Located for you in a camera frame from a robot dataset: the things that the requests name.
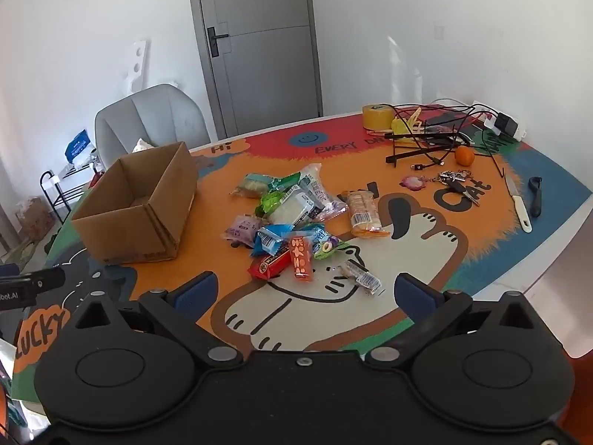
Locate colourful cartoon table mat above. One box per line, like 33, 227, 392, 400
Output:
11, 110, 580, 402

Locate black wire stand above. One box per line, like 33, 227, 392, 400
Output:
385, 132, 471, 167

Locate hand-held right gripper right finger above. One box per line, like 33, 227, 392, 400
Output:
365, 273, 550, 374

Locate black charger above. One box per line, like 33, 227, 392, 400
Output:
493, 112, 520, 137

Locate clear purple print packet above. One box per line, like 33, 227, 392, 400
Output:
319, 197, 349, 221

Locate teal wafer packet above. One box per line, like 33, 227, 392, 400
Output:
230, 172, 272, 199

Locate grey upholstered chair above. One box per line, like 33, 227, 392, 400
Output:
94, 83, 211, 172

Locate white handled knife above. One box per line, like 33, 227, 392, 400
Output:
505, 174, 533, 233

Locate bunch of keys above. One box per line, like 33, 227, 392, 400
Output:
433, 169, 483, 207

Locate brown cardboard box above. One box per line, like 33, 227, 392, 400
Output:
70, 141, 200, 265

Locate purple snack packet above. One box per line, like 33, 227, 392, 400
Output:
226, 215, 262, 248

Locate dark green snack packet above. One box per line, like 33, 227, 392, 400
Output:
268, 172, 302, 192

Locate white power strip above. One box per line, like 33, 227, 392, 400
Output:
473, 102, 529, 142

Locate lime green snack packet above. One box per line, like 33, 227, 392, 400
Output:
257, 191, 285, 216

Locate small clear snack packet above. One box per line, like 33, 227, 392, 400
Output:
338, 260, 383, 295

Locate black metal shoe rack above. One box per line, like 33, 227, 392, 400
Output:
39, 148, 100, 223

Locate orange biscuit packet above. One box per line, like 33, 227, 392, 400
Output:
345, 189, 392, 239

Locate small printed cardboard box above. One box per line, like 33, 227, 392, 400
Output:
15, 197, 56, 242

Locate small orange snack packet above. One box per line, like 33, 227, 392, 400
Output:
288, 236, 315, 281

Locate white foam board with holes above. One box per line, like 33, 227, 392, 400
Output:
123, 39, 151, 98

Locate red snack packet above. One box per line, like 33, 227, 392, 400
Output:
249, 248, 294, 281

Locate black peeler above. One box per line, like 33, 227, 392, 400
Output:
528, 176, 544, 218

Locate grey door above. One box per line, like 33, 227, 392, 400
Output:
186, 0, 324, 140

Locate black usb cable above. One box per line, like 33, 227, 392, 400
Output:
410, 146, 464, 170

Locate yellow tape roll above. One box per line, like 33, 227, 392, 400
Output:
362, 104, 394, 131

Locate green floor mat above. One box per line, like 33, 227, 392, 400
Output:
0, 234, 61, 265

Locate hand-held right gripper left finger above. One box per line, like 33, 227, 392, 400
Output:
65, 273, 244, 374

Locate green fruit print packet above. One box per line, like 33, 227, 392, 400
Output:
312, 236, 355, 260

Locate light blue snack packet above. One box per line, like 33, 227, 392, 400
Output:
289, 223, 329, 246

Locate black door handle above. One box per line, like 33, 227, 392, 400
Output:
206, 27, 230, 59

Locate yellow plastic clip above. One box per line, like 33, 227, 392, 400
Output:
391, 109, 424, 137

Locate clear rice cracker packet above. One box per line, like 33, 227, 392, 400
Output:
299, 163, 334, 209

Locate blue plastic pack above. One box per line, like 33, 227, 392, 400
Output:
65, 130, 91, 163

